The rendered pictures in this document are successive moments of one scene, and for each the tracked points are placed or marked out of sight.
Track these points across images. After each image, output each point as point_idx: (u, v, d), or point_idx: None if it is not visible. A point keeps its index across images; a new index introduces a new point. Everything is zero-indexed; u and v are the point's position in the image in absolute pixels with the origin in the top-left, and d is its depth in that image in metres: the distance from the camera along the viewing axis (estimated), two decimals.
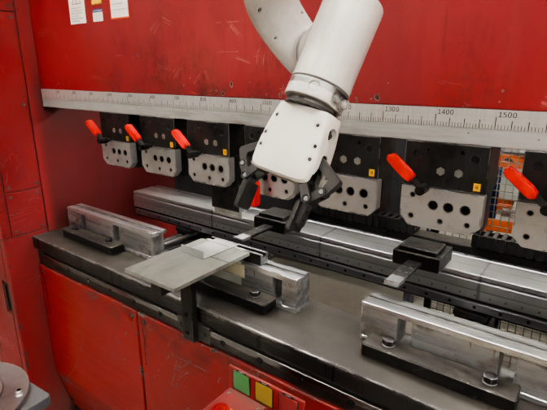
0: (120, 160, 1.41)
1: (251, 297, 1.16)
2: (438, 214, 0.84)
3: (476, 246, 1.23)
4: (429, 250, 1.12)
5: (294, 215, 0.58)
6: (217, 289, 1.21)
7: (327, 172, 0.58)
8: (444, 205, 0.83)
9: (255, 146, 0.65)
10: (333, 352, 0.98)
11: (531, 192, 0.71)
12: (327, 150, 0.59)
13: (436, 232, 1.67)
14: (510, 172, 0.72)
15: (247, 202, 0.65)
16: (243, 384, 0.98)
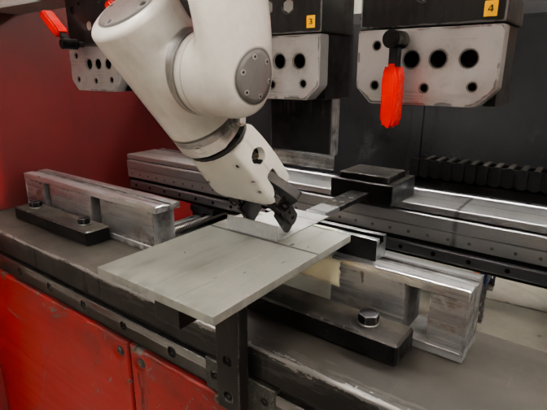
0: (100, 80, 0.81)
1: (361, 325, 0.56)
2: None
3: None
4: None
5: (282, 225, 0.59)
6: (285, 307, 0.61)
7: (281, 191, 0.54)
8: None
9: None
10: None
11: None
12: (266, 167, 0.52)
13: None
14: None
15: (255, 208, 0.64)
16: None
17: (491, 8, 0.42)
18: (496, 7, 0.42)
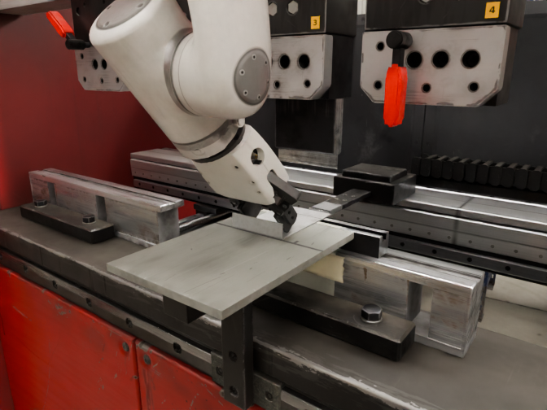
0: (106, 80, 0.82)
1: (365, 320, 0.57)
2: None
3: None
4: None
5: (282, 225, 0.59)
6: (290, 304, 0.62)
7: (281, 191, 0.54)
8: None
9: None
10: None
11: None
12: (265, 168, 0.52)
13: None
14: None
15: (256, 208, 0.64)
16: None
17: (492, 10, 0.44)
18: (497, 9, 0.43)
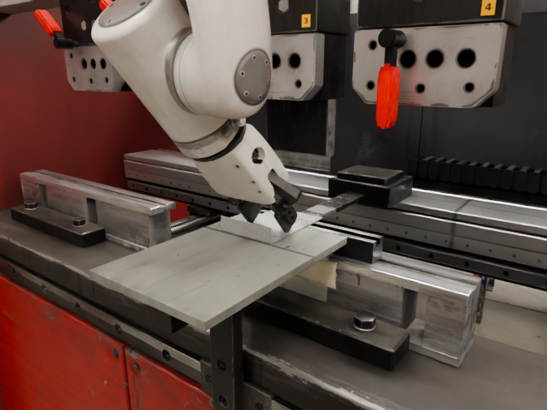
0: (95, 80, 0.80)
1: (358, 329, 0.55)
2: None
3: None
4: None
5: (282, 225, 0.59)
6: (281, 311, 0.61)
7: (281, 191, 0.54)
8: None
9: None
10: None
11: None
12: (266, 167, 0.52)
13: None
14: None
15: (256, 208, 0.64)
16: None
17: (488, 6, 0.42)
18: (493, 6, 0.41)
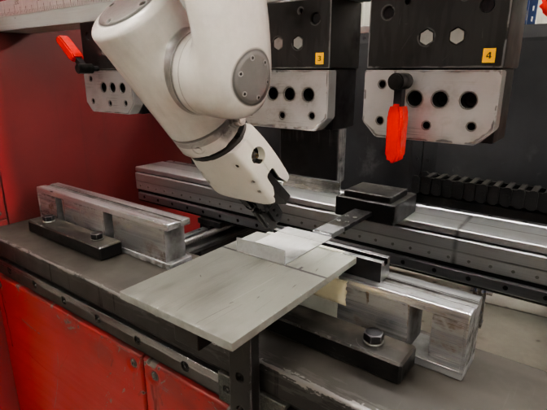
0: (114, 102, 0.84)
1: (367, 344, 0.59)
2: None
3: None
4: None
5: (267, 222, 0.61)
6: (295, 326, 0.65)
7: (273, 193, 0.55)
8: None
9: None
10: None
11: None
12: (266, 167, 0.52)
13: None
14: None
15: None
16: None
17: (489, 55, 0.46)
18: (494, 54, 0.46)
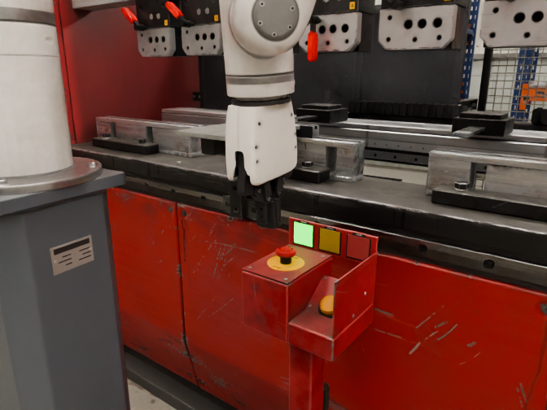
0: (157, 49, 1.35)
1: (304, 167, 1.10)
2: (525, 26, 0.79)
3: (537, 121, 1.17)
4: (493, 114, 1.06)
5: (280, 213, 0.62)
6: None
7: None
8: (532, 15, 0.78)
9: (249, 172, 0.56)
10: (400, 202, 0.93)
11: None
12: None
13: None
14: None
15: (264, 217, 0.63)
16: (305, 235, 0.92)
17: (352, 5, 0.97)
18: (354, 5, 0.96)
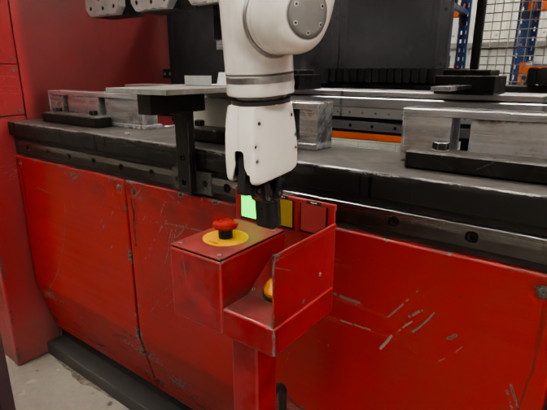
0: (105, 6, 1.20)
1: None
2: None
3: (533, 82, 1.01)
4: (481, 69, 0.91)
5: (280, 213, 0.62)
6: (220, 132, 1.00)
7: None
8: None
9: (249, 172, 0.56)
10: (368, 166, 0.77)
11: None
12: None
13: None
14: None
15: (264, 217, 0.63)
16: (254, 207, 0.77)
17: None
18: None
